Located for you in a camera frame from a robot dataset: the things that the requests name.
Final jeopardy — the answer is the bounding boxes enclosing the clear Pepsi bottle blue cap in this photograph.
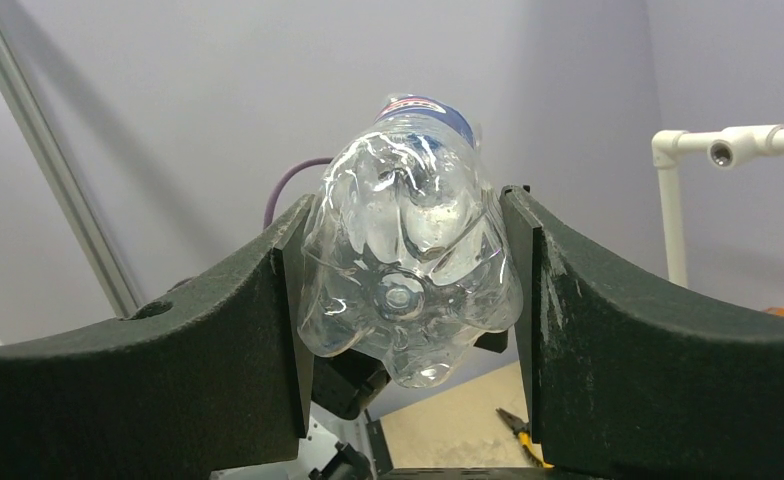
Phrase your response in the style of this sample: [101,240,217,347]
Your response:
[297,94,523,389]

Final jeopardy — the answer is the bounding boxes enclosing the aluminium frame post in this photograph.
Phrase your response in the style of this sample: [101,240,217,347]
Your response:
[0,28,138,317]

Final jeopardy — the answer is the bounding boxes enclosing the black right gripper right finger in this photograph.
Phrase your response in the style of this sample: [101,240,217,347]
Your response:
[500,186,784,479]

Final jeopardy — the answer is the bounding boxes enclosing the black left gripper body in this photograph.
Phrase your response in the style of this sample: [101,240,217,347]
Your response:
[311,350,393,420]

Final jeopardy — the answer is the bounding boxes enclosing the white PVC pipe frame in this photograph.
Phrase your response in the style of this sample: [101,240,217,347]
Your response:
[651,124,784,287]

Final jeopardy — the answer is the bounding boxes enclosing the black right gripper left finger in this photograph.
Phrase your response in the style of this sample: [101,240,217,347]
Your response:
[0,196,314,479]

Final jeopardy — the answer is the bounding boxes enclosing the yellow black pliers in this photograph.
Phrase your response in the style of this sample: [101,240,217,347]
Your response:
[495,408,552,469]

